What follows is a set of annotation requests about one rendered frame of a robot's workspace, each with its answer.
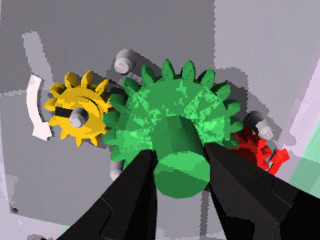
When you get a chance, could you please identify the grey board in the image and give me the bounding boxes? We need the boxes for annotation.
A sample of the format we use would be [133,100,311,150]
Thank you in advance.
[0,0,320,240]

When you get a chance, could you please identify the yellow gear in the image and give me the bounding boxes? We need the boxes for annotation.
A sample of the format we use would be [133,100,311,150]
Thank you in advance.
[44,71,117,147]

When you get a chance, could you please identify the red gear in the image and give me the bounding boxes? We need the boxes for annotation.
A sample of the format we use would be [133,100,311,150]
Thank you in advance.
[228,125,272,169]

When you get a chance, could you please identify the red curved arrow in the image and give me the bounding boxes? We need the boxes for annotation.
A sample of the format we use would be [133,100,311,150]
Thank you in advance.
[268,148,289,176]

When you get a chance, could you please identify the white curved arrow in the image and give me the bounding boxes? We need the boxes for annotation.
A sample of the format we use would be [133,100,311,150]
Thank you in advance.
[27,75,53,140]

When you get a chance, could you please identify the green gear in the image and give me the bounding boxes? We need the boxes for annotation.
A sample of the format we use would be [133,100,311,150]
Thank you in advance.
[101,59,244,199]

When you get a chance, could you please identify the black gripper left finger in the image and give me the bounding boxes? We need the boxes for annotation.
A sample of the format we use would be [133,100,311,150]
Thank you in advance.
[57,148,157,240]

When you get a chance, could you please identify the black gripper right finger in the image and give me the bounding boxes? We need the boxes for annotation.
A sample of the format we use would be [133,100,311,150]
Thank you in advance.
[203,141,320,240]

